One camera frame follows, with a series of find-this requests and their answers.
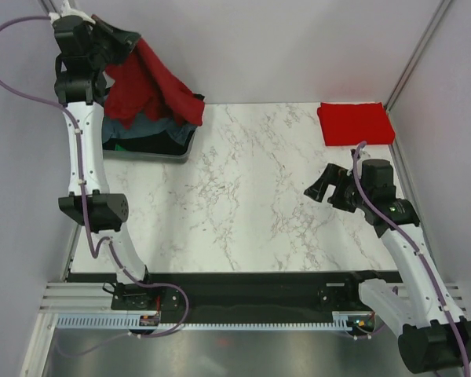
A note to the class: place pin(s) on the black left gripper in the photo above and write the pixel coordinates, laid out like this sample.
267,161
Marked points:
121,49

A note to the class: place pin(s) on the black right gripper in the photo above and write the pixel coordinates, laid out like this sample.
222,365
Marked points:
337,177

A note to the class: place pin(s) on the dark red t shirt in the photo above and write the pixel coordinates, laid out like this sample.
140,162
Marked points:
143,84

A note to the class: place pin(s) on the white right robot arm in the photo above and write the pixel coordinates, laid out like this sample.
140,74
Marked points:
431,329

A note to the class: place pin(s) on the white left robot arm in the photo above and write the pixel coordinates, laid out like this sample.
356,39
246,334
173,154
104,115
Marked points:
87,46

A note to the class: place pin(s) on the folded bright red t shirt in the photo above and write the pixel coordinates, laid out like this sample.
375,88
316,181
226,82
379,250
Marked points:
349,124

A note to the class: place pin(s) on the blue grey t shirt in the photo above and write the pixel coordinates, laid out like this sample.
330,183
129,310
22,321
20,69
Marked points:
142,126

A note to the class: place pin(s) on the black t shirt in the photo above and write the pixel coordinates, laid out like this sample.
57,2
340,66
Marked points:
160,144

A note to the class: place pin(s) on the grey plastic laundry bin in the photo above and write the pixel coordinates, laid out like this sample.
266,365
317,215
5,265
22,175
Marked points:
149,157

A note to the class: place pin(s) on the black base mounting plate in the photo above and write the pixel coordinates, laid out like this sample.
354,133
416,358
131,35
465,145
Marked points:
249,296

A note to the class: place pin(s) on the left corner aluminium post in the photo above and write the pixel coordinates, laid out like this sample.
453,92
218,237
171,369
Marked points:
51,6

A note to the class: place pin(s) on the corner aluminium post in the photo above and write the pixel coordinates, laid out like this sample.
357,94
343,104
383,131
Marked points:
418,52
51,6

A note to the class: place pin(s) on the white slotted cable duct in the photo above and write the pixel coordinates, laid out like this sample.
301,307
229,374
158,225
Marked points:
333,321

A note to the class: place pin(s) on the right corner aluminium post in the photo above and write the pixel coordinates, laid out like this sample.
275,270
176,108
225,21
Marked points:
418,52

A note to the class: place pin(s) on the aluminium frame rail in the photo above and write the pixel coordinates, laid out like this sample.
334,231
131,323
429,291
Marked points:
75,298

